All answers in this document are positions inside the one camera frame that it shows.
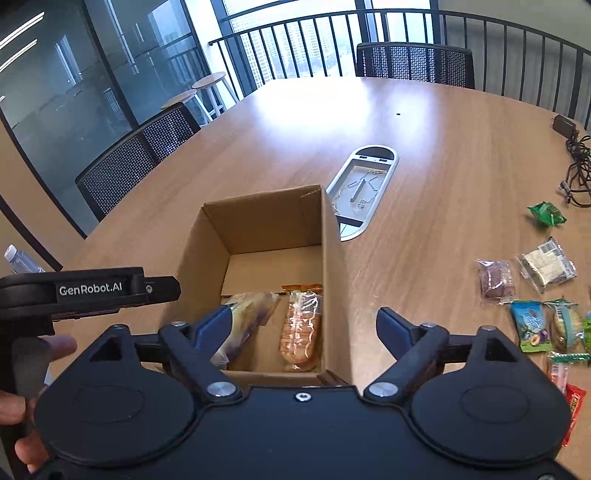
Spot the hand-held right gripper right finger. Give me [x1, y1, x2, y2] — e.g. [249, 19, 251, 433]
[362, 305, 515, 402]

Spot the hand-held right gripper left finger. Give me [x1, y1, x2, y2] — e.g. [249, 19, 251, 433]
[88, 305, 243, 402]

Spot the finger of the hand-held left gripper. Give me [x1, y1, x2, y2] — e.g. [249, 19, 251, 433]
[143, 275, 182, 304]

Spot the clear bread packet purple print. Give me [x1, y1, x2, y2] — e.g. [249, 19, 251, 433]
[210, 292, 280, 370]

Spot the cardboard box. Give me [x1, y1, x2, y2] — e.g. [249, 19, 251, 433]
[159, 185, 356, 386]

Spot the brown cookie packet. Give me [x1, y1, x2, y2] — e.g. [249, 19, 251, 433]
[475, 259, 516, 305]

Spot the blue snack packet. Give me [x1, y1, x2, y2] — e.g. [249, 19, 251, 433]
[509, 301, 552, 354]

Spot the white cracker packet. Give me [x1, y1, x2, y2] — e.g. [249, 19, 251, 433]
[516, 237, 578, 295]

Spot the teal-banded cake packet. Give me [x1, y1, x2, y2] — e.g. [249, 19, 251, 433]
[545, 299, 585, 352]

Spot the person's left hand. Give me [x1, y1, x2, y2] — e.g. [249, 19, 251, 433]
[0, 336, 78, 472]

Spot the clear water bottle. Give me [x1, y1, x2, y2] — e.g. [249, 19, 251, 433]
[4, 244, 45, 274]

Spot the orange-topped cracker packet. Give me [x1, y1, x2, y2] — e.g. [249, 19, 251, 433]
[277, 284, 324, 372]

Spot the black mesh chair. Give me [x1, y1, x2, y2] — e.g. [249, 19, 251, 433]
[75, 135, 161, 236]
[356, 42, 475, 89]
[136, 102, 202, 167]

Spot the pink white snack packet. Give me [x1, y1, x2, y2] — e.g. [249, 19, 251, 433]
[547, 352, 591, 393]

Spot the round wooden stool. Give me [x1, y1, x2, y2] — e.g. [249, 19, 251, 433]
[191, 72, 240, 117]
[161, 89, 205, 125]

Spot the red snack packet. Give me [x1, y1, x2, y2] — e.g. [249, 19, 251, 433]
[561, 384, 587, 448]

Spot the black power adapter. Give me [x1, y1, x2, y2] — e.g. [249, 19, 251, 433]
[553, 115, 579, 137]

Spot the black metal railing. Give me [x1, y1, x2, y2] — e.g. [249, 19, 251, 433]
[209, 9, 591, 134]

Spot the grey oval table cable port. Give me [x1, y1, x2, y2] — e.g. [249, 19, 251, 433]
[325, 144, 400, 241]

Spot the black tangled cable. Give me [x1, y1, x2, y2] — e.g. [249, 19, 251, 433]
[558, 134, 591, 207]

